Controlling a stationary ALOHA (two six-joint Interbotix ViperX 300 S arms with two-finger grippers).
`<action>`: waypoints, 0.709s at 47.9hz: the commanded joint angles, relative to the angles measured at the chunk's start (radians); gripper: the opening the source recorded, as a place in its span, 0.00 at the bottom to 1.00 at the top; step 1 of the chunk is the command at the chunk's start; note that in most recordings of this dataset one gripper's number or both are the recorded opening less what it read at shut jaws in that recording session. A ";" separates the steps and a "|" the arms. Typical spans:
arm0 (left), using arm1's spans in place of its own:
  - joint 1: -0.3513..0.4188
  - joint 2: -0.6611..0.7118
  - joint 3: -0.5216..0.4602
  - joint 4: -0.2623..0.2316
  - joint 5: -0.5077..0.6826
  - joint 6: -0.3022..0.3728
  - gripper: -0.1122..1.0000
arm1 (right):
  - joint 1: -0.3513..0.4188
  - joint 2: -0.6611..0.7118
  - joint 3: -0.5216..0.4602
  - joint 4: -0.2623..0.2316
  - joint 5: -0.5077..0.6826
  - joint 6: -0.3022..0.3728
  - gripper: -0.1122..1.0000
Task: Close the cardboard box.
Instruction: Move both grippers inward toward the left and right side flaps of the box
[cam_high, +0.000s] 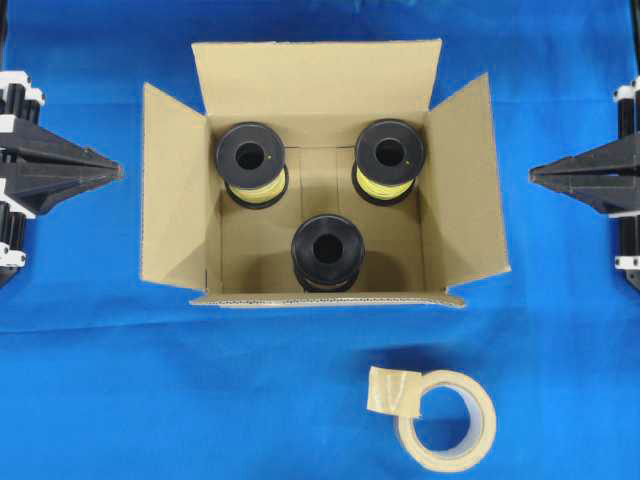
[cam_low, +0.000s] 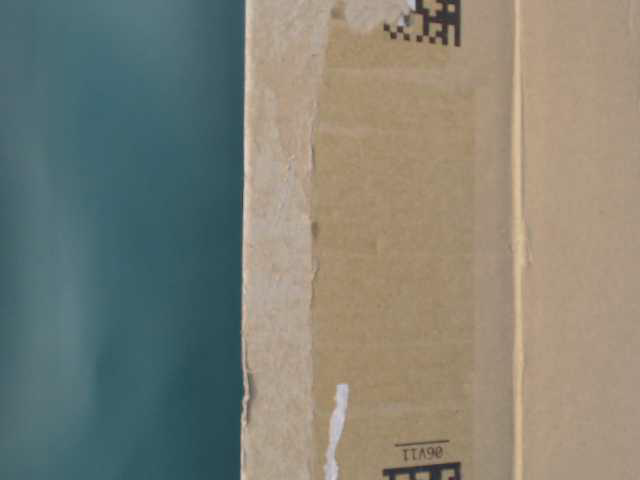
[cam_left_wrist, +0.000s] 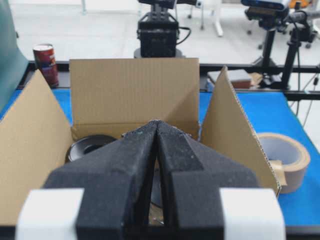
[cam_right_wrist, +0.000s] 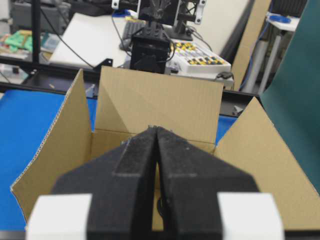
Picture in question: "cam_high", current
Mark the black spool front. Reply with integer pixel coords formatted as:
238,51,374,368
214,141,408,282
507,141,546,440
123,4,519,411
291,214,365,293

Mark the beige packing tape roll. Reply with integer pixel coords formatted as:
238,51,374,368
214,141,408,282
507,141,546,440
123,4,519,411
367,366,497,473

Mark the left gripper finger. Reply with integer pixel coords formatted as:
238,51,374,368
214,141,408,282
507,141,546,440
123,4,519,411
1,164,123,218
1,119,121,173

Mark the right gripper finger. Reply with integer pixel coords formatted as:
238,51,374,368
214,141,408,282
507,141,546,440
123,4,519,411
530,174,639,215
530,134,639,176

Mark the yellow wire spool right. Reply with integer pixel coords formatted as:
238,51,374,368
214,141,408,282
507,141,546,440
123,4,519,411
351,119,427,206

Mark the blue table cloth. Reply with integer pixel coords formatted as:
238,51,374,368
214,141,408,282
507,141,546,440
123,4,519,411
1,1,639,479

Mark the brown cardboard box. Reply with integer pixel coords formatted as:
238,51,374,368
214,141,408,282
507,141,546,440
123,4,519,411
140,40,510,308

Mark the yellow wire spool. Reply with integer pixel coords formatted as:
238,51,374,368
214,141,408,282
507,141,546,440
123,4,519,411
215,122,289,209
351,119,427,206

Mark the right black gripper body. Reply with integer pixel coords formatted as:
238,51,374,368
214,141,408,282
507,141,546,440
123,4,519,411
609,77,640,291

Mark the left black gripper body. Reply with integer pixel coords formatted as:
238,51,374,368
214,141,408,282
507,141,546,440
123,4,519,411
0,71,46,289

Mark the yellow wire spool left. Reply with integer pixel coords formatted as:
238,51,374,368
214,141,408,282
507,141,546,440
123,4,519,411
215,122,289,209

